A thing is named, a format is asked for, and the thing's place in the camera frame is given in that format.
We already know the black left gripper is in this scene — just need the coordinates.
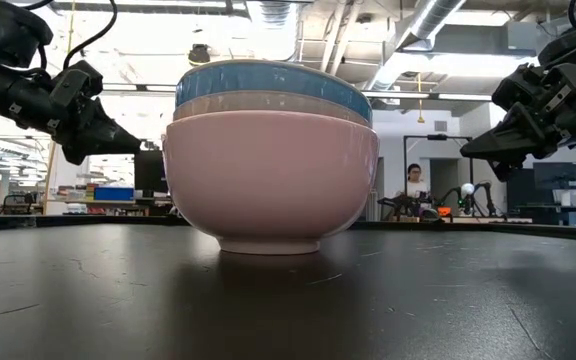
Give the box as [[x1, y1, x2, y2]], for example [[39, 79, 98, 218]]
[[46, 59, 143, 167]]

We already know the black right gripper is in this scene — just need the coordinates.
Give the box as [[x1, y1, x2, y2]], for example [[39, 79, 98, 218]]
[[459, 61, 576, 184]]

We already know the beige bowl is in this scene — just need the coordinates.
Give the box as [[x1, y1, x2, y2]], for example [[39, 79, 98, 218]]
[[172, 89, 372, 128]]

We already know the blue bowl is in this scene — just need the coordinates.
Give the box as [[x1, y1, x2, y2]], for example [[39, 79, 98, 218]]
[[174, 58, 374, 123]]

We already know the small dark monitor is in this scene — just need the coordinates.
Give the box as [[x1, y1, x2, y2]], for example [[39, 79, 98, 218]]
[[505, 165, 536, 207]]

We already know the wide dark monitor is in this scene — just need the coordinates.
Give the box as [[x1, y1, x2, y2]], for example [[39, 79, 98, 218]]
[[532, 160, 576, 191]]

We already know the blue storage crate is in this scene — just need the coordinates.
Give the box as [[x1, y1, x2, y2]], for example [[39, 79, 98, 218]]
[[93, 185, 136, 203]]

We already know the black computer monitor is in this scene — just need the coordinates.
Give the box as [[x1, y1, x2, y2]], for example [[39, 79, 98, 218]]
[[133, 149, 168, 194]]

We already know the person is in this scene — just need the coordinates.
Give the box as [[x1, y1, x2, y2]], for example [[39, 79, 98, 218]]
[[394, 162, 433, 200]]

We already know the dark ceiling lamp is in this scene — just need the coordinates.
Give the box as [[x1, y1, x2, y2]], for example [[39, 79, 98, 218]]
[[187, 42, 213, 67]]

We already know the large pink ceramic bowl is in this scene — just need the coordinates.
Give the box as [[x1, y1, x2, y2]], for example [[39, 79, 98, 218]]
[[160, 109, 381, 256]]

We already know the black metal frame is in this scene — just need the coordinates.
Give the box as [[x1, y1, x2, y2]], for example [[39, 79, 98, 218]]
[[403, 133, 475, 200]]

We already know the yellow pendant cord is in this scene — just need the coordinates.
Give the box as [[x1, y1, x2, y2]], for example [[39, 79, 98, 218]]
[[416, 72, 426, 125]]

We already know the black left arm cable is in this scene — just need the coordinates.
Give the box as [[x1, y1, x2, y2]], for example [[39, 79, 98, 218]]
[[20, 0, 119, 72]]

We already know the silver ceiling duct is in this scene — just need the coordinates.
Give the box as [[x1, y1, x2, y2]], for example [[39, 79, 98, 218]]
[[365, 0, 469, 92]]

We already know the ribbed ceiling duct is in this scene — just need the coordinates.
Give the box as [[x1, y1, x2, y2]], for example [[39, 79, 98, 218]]
[[245, 0, 300, 61]]

